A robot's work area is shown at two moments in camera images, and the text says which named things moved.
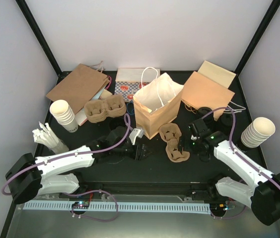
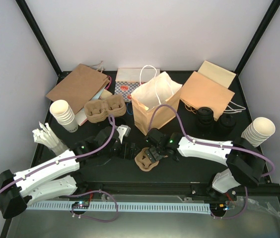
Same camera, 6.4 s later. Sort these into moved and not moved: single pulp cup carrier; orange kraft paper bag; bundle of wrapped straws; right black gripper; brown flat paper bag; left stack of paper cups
Moved: single pulp cup carrier; right black gripper
Not moved: orange kraft paper bag; left stack of paper cups; brown flat paper bag; bundle of wrapped straws
